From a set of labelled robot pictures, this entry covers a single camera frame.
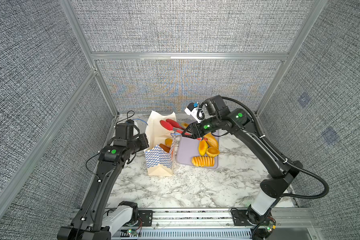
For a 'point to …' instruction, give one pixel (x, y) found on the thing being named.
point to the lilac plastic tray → (187, 147)
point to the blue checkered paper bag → (160, 163)
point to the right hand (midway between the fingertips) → (185, 131)
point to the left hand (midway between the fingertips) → (148, 139)
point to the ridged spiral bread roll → (203, 161)
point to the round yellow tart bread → (213, 152)
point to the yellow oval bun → (202, 148)
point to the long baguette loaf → (211, 139)
